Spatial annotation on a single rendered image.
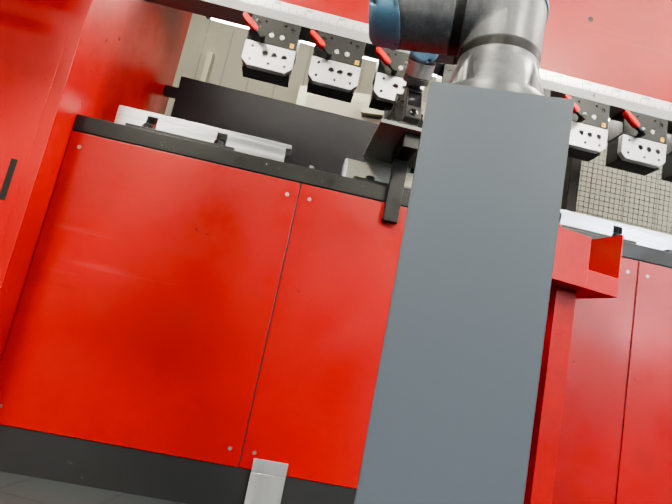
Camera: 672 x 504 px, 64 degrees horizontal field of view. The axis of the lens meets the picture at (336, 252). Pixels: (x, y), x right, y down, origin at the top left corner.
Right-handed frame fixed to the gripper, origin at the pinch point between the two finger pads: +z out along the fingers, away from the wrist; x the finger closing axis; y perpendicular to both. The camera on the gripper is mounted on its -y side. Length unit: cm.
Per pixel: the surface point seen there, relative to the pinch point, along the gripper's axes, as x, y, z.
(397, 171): -0.1, -12.4, 2.0
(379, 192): 3.4, -14.9, 8.1
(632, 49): -71, 39, -39
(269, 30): 43, 22, -19
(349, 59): 18.3, 20.3, -17.1
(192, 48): 124, 264, 45
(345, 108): 7, 218, 49
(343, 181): 13.5, -14.4, 7.5
